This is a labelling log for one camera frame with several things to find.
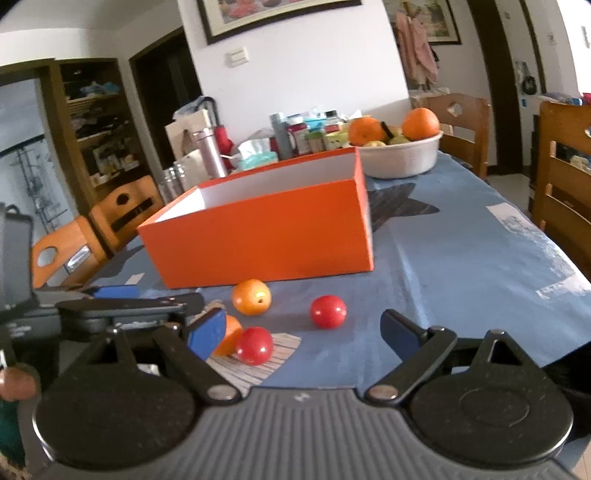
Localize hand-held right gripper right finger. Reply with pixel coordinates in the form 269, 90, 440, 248
365, 309, 532, 408

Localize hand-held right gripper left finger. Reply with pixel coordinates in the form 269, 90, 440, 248
85, 308, 243, 408

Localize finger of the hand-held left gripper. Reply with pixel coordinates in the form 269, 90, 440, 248
36, 285, 141, 303
56, 292, 205, 342

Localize small orange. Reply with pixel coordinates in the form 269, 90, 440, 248
232, 279, 272, 316
213, 315, 243, 357

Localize small red fruit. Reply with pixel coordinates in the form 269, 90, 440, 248
236, 327, 274, 366
310, 295, 347, 329

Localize orange cardboard box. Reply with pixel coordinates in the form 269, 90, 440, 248
137, 147, 375, 290

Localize person's left hand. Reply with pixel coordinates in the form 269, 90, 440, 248
0, 364, 38, 401

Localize wooden dining chair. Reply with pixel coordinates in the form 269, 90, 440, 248
30, 216, 108, 289
89, 175, 164, 257
425, 93, 491, 181
531, 100, 591, 280

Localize blue printed tablecloth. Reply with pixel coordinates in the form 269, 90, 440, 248
88, 150, 591, 388

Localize clear glass jars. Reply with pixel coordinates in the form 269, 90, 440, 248
159, 165, 185, 199

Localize wooden bookshelf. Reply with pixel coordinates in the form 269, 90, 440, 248
46, 58, 144, 217

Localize steel thermos bottle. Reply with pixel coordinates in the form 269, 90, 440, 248
191, 129, 228, 180

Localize white paper bag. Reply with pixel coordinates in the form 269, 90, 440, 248
165, 111, 215, 162

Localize white plastic colander basket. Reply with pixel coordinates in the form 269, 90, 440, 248
358, 130, 445, 180

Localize teal tissue box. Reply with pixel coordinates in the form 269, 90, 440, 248
238, 138, 279, 172

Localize red folded umbrella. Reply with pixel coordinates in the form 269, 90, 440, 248
210, 99, 234, 155

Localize large orange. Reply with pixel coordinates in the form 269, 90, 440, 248
348, 117, 386, 146
402, 107, 441, 140

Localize grey bottle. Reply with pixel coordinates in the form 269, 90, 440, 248
269, 112, 293, 161

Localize red jar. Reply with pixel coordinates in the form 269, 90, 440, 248
288, 122, 311, 155

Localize pink hanging garment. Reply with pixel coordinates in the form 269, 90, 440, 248
396, 11, 439, 88

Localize dark framed picture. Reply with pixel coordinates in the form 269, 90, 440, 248
383, 0, 462, 45

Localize large framed fruit picture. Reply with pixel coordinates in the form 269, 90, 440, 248
196, 0, 363, 45

